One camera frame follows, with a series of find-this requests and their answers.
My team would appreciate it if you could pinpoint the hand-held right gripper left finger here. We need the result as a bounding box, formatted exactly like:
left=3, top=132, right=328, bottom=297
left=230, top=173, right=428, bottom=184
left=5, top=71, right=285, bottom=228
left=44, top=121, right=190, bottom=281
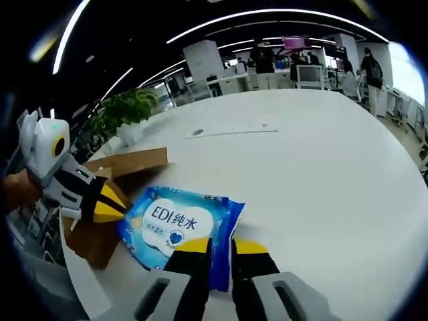
left=132, top=236, right=215, bottom=321

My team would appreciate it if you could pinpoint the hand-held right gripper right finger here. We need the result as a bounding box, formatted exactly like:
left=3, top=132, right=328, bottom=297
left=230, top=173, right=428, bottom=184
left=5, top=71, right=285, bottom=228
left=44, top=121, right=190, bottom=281
left=229, top=237, right=339, bottom=321

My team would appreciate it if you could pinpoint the brown cardboard shoe box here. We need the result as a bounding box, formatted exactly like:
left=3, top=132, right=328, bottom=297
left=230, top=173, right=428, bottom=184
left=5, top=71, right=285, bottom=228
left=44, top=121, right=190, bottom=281
left=65, top=146, right=168, bottom=272

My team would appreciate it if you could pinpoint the blue soft wipes pack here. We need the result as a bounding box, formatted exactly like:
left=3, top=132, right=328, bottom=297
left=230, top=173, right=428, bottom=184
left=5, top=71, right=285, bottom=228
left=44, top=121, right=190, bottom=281
left=115, top=185, right=247, bottom=292

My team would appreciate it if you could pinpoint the person's left hand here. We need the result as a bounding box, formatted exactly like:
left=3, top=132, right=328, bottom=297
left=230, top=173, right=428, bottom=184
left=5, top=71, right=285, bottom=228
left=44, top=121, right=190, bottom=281
left=2, top=170, right=45, bottom=214

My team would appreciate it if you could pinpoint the green potted plant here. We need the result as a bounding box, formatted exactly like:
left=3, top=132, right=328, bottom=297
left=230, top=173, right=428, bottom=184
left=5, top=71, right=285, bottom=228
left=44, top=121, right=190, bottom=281
left=90, top=88, right=158, bottom=148

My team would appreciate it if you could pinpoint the white ceiling light strip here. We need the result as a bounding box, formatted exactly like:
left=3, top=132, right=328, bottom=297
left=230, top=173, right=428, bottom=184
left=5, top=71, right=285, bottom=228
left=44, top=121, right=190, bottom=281
left=166, top=9, right=391, bottom=44
left=53, top=0, right=91, bottom=74

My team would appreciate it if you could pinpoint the white table socket panel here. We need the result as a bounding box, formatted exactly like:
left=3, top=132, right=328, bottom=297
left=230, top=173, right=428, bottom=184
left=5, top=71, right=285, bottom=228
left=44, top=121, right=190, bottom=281
left=183, top=122, right=280, bottom=140

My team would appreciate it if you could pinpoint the white office chair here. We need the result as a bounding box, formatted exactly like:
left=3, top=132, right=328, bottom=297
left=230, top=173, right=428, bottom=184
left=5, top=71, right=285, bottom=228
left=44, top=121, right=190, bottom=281
left=297, top=65, right=325, bottom=90

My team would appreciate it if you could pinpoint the purple lit monitor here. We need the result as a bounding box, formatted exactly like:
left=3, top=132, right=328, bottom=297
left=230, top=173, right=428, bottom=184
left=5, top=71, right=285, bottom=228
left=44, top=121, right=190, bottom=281
left=282, top=35, right=312, bottom=49

